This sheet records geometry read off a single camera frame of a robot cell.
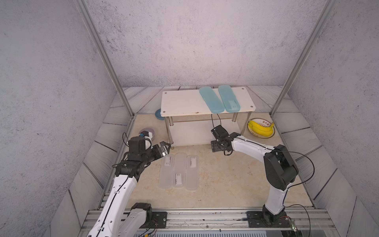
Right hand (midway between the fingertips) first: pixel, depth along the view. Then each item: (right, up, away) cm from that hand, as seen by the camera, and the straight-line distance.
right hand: (219, 145), depth 94 cm
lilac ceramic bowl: (-48, +9, +12) cm, 50 cm away
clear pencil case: (-32, -18, -7) cm, 37 cm away
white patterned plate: (+38, +14, +20) cm, 45 cm away
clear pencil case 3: (-17, -18, -7) cm, 26 cm away
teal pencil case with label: (+3, +27, -13) cm, 30 cm away
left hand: (-30, +1, -18) cm, 35 cm away
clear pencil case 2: (-25, -15, -3) cm, 29 cm away
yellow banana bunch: (+33, +8, +11) cm, 36 cm away
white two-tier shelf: (-19, +15, +23) cm, 34 cm away
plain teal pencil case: (-5, +24, -12) cm, 28 cm away
